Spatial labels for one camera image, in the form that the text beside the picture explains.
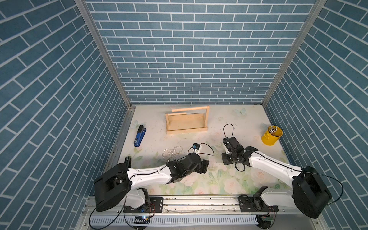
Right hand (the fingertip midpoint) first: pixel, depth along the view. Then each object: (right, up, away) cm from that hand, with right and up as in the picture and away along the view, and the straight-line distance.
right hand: (225, 159), depth 87 cm
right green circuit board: (+17, -25, -17) cm, 35 cm away
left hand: (-11, 0, -8) cm, 14 cm away
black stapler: (-60, -1, -1) cm, 60 cm away
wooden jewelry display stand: (-24, +22, +24) cm, 40 cm away
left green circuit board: (-46, -27, -15) cm, 55 cm away
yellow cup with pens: (+30, +13, +4) cm, 33 cm away
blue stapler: (-56, +16, +13) cm, 60 cm away
